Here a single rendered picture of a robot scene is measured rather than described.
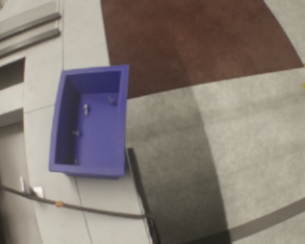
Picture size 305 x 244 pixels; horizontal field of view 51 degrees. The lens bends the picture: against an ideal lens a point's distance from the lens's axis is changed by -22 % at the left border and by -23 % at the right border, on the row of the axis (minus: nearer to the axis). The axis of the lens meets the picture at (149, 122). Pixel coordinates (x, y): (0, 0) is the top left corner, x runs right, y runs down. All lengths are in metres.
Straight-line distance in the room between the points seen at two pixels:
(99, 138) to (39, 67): 0.28
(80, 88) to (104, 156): 0.16
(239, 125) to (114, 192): 1.11
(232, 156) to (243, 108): 0.26
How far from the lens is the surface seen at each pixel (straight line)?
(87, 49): 0.96
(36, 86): 0.93
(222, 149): 1.72
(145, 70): 1.91
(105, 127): 0.82
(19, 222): 0.88
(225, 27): 2.16
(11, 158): 0.94
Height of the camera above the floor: 1.56
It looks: 62 degrees down
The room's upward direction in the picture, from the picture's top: 6 degrees counter-clockwise
